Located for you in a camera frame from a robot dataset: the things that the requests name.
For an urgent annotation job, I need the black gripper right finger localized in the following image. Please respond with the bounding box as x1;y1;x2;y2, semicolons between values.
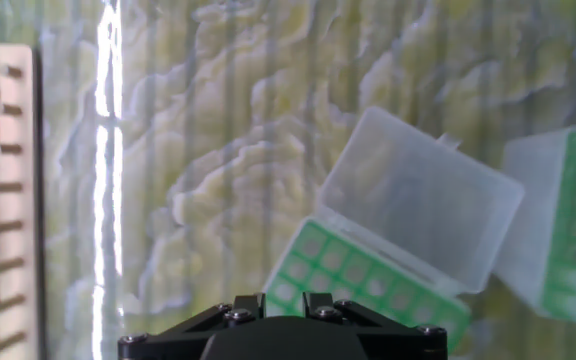
302;292;449;360

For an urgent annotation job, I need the clear tip box green rack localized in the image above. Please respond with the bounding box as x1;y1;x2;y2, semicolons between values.
262;105;526;354
492;124;576;329

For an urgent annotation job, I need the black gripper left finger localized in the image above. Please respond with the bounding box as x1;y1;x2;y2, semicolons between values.
117;292;267;360

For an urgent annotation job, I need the wooden shape puzzle board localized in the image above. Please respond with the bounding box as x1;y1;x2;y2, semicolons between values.
0;43;44;360

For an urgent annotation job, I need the green marble pattern mat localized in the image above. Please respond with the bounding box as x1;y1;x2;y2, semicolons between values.
0;0;576;360

